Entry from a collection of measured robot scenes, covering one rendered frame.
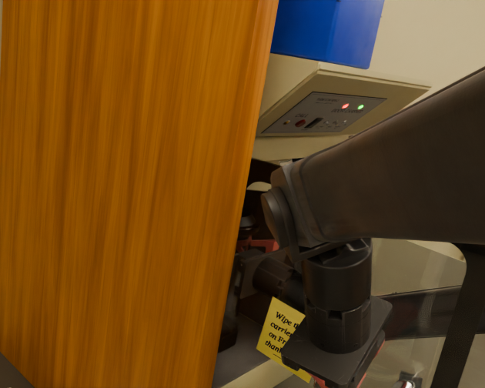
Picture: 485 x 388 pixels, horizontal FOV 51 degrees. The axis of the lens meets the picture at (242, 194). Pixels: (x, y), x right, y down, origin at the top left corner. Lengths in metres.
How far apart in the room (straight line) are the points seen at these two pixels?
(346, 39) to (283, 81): 0.08
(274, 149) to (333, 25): 0.21
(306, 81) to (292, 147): 0.21
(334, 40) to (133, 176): 0.27
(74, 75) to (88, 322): 0.33
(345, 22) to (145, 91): 0.23
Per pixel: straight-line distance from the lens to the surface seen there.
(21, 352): 0.94
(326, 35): 0.56
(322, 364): 0.46
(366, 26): 0.62
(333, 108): 0.66
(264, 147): 0.68
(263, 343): 0.64
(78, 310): 0.76
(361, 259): 0.40
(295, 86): 0.55
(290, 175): 0.34
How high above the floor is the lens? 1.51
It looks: 15 degrees down
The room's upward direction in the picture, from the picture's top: 10 degrees clockwise
